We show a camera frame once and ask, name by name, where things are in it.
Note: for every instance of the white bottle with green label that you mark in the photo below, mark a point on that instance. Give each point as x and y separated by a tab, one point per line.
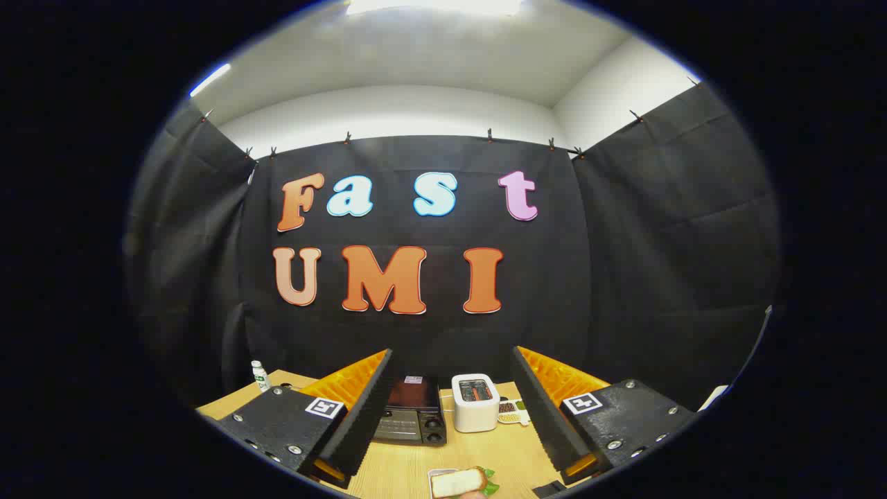
260	378

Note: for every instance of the white pop-up toaster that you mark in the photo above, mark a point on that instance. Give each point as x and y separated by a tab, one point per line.
475	416

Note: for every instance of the ceiling light panel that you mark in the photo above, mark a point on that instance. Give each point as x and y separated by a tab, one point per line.
210	80
429	5

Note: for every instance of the toast sandwich with lettuce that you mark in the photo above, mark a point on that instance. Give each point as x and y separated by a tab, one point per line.
457	482

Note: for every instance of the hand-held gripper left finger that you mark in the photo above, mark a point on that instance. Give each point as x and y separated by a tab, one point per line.
367	409

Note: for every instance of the black backdrop cloth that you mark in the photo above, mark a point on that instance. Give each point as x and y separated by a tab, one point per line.
624	277

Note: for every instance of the white divided seasoning dish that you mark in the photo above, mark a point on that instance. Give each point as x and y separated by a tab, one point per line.
511	414

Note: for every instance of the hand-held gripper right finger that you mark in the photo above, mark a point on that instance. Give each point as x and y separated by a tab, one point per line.
537	409

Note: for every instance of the black toaster oven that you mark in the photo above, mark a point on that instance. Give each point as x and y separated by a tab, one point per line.
416	416

